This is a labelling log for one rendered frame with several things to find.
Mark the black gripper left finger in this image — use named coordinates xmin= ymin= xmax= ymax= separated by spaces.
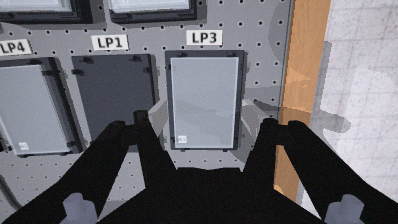
xmin=2 ymin=99 xmax=192 ymax=224

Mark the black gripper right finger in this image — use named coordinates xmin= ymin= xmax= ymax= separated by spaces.
xmin=232 ymin=99 xmax=398 ymax=224

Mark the white button panel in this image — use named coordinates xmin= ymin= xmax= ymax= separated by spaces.
xmin=0 ymin=178 xmax=128 ymax=221

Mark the grey flat base plate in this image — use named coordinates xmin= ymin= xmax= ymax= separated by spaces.
xmin=0 ymin=0 xmax=293 ymax=208

